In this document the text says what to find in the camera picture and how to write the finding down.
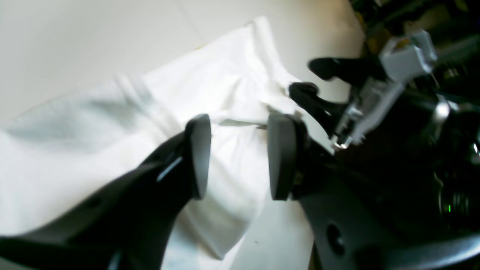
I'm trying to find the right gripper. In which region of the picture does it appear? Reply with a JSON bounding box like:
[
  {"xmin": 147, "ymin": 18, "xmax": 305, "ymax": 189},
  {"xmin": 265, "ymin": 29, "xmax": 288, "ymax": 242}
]
[{"xmin": 289, "ymin": 82, "xmax": 479, "ymax": 232}]

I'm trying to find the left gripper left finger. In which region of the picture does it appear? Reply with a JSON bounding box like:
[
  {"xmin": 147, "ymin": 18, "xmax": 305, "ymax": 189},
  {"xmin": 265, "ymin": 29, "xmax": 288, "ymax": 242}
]
[{"xmin": 1, "ymin": 114, "xmax": 212, "ymax": 270}]

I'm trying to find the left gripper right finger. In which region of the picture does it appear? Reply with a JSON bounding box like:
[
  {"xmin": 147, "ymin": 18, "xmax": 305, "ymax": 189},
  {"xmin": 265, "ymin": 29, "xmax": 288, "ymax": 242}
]
[{"xmin": 267, "ymin": 114, "xmax": 479, "ymax": 270}]

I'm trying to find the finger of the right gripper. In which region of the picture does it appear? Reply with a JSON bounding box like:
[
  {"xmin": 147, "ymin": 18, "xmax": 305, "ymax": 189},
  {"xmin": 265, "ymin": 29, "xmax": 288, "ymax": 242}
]
[{"xmin": 307, "ymin": 57, "xmax": 385, "ymax": 87}]

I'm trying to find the white printed T-shirt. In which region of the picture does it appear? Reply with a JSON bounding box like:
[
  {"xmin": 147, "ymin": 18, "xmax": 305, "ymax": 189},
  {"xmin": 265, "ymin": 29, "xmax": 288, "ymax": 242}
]
[{"xmin": 1, "ymin": 17, "xmax": 304, "ymax": 270}]

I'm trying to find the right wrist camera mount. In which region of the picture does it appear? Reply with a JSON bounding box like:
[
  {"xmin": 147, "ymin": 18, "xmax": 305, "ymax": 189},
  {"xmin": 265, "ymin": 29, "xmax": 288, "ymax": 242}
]
[{"xmin": 331, "ymin": 30, "xmax": 437, "ymax": 149}]

